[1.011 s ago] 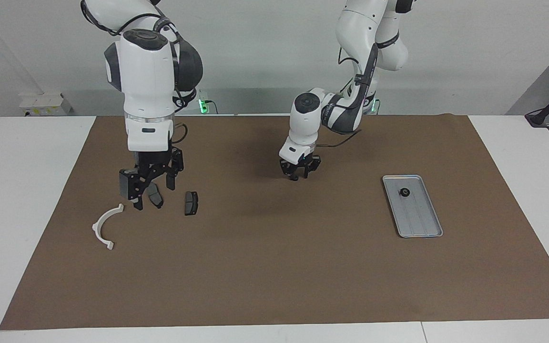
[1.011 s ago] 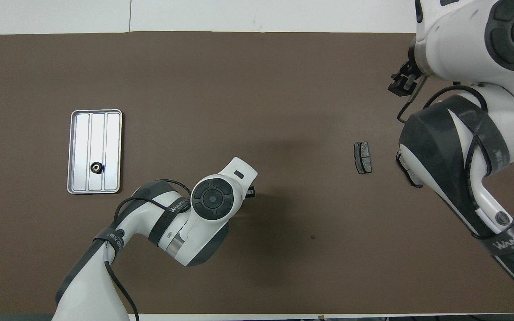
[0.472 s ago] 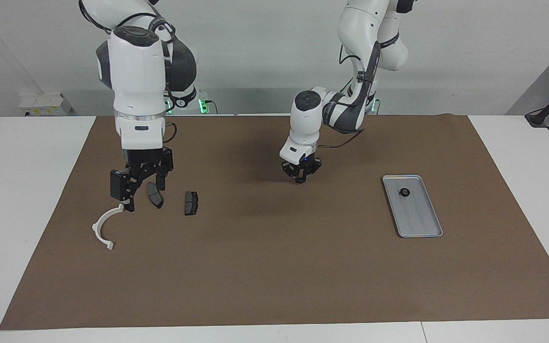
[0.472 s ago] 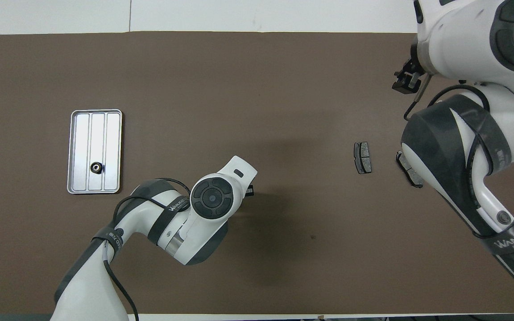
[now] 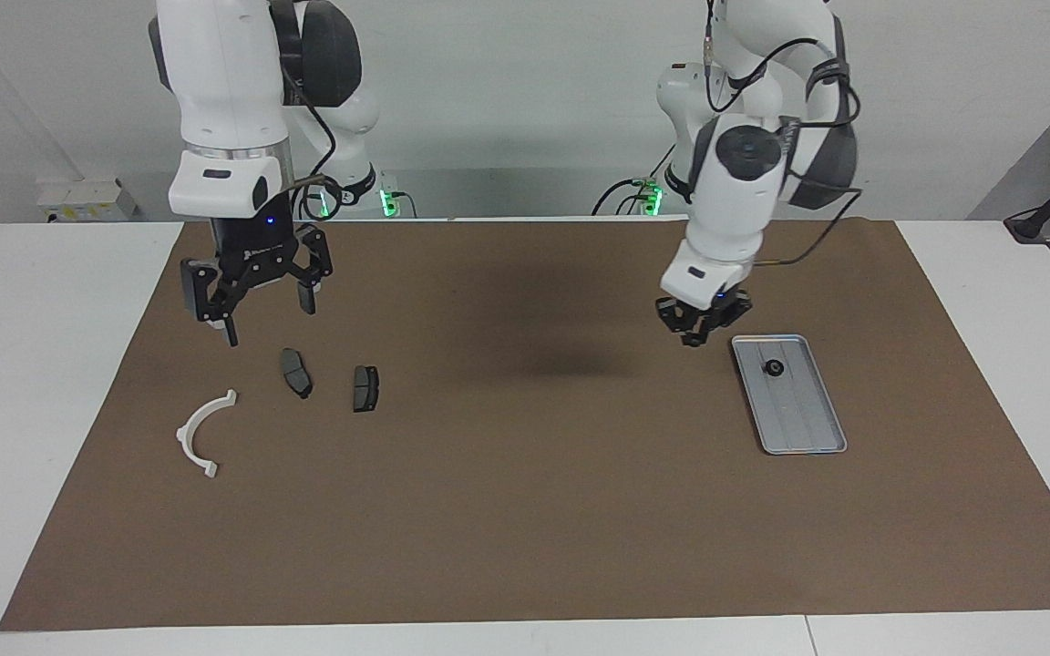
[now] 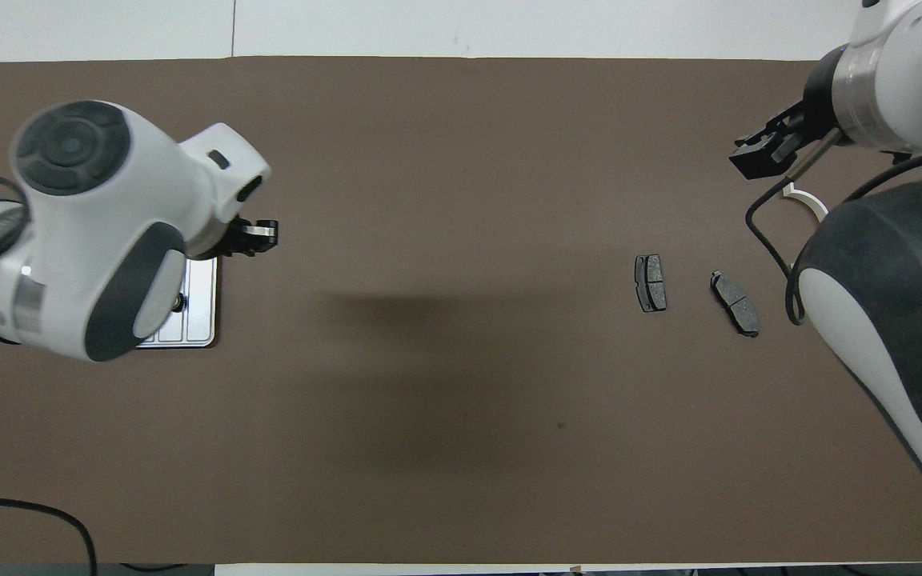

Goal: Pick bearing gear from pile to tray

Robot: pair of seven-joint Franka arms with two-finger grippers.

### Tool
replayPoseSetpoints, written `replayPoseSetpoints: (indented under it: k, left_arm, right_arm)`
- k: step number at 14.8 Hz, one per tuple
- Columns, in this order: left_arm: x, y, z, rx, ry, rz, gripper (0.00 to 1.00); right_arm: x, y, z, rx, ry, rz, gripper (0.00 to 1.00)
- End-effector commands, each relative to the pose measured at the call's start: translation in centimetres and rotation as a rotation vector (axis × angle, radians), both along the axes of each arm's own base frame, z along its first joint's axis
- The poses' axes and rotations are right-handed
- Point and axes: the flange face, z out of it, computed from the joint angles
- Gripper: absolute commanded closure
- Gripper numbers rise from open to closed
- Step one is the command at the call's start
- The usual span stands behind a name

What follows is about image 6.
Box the rectangular dark brake pad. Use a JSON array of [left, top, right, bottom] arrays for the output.
[[634, 254, 668, 314]]

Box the silver metal tray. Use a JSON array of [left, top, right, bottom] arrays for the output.
[[137, 256, 218, 350]]

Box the brown table mat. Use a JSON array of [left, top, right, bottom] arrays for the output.
[[0, 56, 922, 566]]

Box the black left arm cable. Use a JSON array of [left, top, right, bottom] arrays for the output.
[[0, 494, 99, 576]]

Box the white curved plastic bracket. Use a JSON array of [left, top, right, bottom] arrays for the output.
[[781, 180, 830, 221]]

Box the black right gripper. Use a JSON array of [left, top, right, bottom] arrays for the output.
[[731, 48, 850, 181]]

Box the elongated dark brake pad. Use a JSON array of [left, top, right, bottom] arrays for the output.
[[709, 270, 761, 338]]

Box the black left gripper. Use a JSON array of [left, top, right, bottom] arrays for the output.
[[189, 218, 279, 261]]

